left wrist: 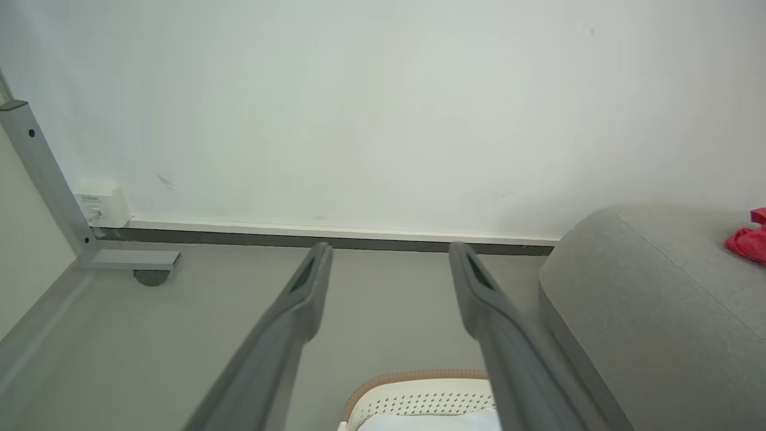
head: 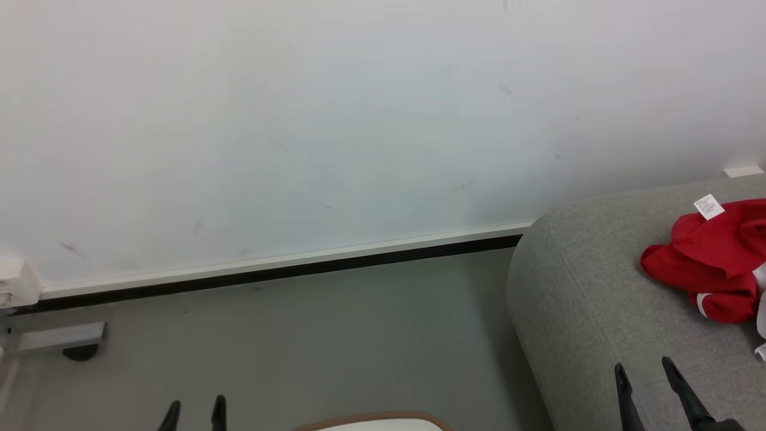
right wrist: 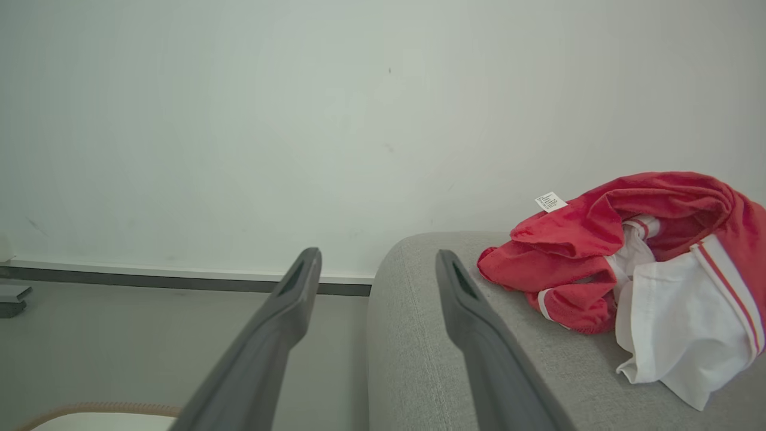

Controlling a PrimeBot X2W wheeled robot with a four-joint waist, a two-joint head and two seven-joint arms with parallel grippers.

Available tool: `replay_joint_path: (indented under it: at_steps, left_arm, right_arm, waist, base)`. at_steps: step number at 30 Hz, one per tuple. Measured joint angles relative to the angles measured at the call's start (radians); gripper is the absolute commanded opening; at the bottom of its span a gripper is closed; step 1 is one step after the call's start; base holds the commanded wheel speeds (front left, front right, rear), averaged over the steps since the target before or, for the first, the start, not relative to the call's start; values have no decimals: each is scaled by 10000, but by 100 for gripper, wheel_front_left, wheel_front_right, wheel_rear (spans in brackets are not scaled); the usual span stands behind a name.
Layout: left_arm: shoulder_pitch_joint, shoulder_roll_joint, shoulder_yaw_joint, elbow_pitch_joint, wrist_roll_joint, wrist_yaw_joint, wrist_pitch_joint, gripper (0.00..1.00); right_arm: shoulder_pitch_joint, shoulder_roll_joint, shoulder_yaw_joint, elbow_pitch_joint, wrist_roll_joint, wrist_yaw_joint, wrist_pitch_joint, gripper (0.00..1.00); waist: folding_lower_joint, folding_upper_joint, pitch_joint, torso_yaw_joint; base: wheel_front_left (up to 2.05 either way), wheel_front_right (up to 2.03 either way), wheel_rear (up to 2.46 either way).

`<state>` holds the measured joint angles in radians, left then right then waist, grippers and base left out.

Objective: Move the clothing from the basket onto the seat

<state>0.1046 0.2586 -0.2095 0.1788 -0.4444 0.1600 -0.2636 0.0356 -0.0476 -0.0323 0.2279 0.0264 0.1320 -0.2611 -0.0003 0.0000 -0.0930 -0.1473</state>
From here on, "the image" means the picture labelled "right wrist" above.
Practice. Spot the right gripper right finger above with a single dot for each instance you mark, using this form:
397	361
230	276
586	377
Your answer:
491	359

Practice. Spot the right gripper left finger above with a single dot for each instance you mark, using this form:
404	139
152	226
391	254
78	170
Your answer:
257	353

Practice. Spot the red and white garment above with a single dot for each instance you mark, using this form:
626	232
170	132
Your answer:
646	269

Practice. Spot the white laundry basket brown rim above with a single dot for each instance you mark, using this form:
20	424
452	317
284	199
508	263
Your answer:
102	418

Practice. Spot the grey fabric sofa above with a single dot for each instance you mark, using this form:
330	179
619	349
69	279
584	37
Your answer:
431	359

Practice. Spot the white baseboard strip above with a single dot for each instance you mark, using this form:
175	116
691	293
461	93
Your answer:
179	270

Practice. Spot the black round foot pad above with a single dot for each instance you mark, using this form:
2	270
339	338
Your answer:
11	310

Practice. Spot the grey metal foot bracket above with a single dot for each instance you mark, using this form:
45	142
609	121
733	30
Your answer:
13	293

